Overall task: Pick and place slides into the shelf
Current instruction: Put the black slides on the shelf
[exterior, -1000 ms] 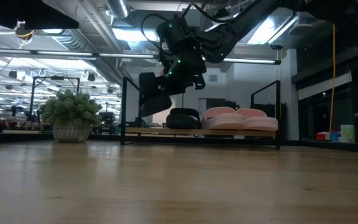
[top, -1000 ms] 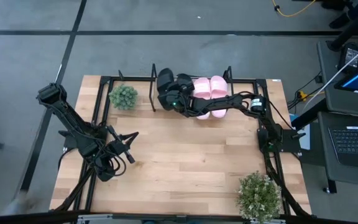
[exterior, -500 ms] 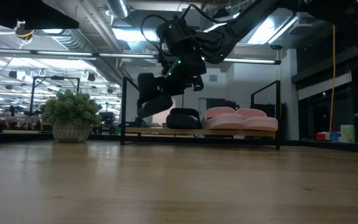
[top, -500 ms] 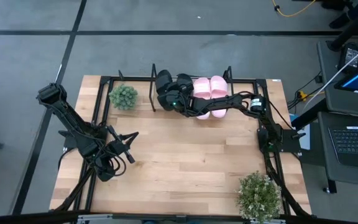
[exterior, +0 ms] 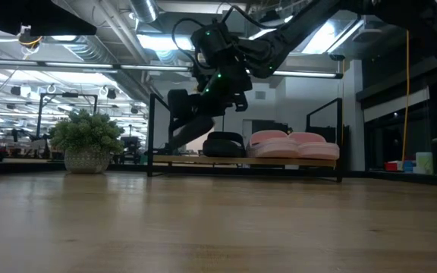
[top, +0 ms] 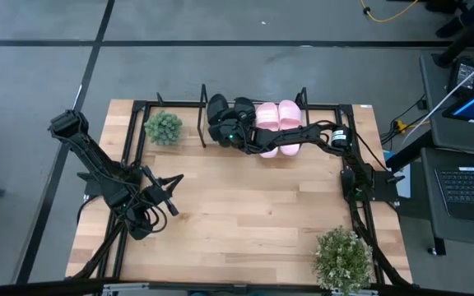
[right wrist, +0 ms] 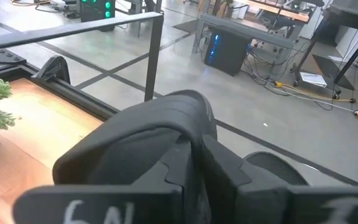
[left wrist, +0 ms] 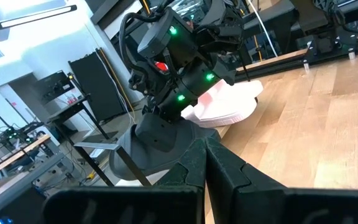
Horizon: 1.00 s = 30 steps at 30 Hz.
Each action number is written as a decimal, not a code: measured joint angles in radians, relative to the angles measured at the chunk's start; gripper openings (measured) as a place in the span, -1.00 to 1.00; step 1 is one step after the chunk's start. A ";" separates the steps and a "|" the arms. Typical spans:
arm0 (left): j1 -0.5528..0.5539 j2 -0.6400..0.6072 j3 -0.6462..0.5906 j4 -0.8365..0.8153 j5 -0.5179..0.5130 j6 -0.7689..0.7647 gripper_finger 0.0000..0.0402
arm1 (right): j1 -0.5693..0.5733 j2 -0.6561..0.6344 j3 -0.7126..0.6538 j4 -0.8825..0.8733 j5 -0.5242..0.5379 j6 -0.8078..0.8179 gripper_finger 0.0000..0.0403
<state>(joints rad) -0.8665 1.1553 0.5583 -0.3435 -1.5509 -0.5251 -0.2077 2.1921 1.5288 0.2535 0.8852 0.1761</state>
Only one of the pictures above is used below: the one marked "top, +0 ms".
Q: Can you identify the person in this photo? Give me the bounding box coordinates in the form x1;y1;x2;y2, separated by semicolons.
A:
423;0;474;39

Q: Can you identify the black rubber slide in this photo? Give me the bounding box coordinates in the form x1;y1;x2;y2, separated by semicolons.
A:
232;96;258;124
206;93;233;124

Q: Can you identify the laptop with black keyboard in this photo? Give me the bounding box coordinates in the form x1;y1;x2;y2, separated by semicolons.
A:
420;146;474;248

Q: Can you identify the white cable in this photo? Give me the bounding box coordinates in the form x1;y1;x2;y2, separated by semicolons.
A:
401;49;474;146

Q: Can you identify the bushy pale potted plant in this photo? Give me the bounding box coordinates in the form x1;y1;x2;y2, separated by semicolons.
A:
311;225;374;296

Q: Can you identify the black metal table frame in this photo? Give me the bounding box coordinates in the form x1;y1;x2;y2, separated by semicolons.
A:
65;92;413;289

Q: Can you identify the yellow cable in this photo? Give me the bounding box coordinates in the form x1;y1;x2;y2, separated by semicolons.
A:
359;0;420;24

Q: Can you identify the wooden shelf black metal frame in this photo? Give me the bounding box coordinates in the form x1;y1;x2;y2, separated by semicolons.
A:
197;83;309;160

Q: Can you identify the black front crossbar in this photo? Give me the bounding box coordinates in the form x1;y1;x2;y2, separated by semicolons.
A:
0;278;474;296

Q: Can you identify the black diagonal stand leg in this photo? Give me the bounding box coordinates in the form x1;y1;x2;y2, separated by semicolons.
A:
431;6;474;69

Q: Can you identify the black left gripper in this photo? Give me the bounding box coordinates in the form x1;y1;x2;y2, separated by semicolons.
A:
140;164;185;218

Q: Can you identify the pink rubber slide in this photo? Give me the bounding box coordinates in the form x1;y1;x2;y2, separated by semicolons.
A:
254;101;281;160
277;99;304;158

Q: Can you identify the black power adapter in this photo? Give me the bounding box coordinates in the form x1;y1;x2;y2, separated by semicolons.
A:
446;56;474;95

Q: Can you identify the small green potted plant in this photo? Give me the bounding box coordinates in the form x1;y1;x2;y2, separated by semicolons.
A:
143;110;184;146

